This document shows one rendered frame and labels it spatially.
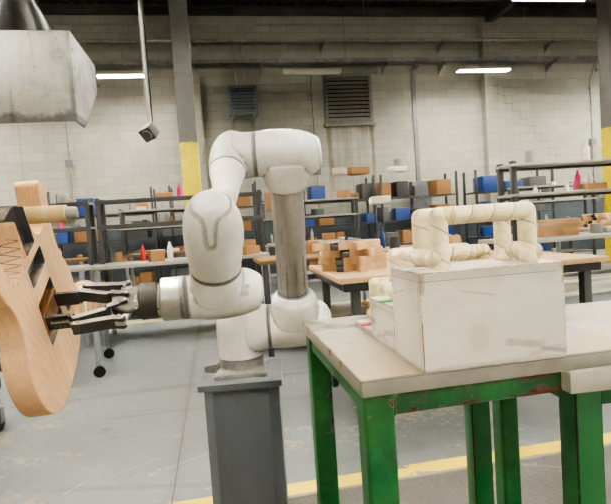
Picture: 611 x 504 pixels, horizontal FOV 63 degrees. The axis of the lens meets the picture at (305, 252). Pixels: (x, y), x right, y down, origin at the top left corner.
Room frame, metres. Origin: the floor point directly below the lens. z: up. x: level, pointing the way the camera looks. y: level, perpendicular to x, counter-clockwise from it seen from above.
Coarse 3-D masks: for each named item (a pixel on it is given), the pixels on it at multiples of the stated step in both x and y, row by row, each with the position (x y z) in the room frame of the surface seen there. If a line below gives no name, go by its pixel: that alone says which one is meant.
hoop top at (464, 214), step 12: (480, 204) 0.89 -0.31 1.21; (492, 204) 0.89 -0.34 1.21; (504, 204) 0.89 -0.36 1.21; (516, 204) 0.89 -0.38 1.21; (528, 204) 0.89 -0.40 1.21; (432, 216) 0.87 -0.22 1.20; (444, 216) 0.86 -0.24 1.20; (456, 216) 0.87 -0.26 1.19; (468, 216) 0.87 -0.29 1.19; (480, 216) 0.87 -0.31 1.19; (492, 216) 0.88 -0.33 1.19; (504, 216) 0.88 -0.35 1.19; (516, 216) 0.89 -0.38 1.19
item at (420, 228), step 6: (414, 222) 0.95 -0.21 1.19; (420, 222) 0.94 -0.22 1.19; (426, 222) 0.94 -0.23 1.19; (414, 228) 0.95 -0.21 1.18; (420, 228) 0.94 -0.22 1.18; (426, 228) 0.94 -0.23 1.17; (414, 234) 0.95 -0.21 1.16; (420, 234) 0.94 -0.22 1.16; (426, 234) 0.94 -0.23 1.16; (414, 240) 0.95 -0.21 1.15; (420, 240) 0.94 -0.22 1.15; (426, 240) 0.94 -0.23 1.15; (414, 246) 0.95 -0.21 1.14; (420, 246) 0.94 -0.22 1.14; (426, 246) 0.94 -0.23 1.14
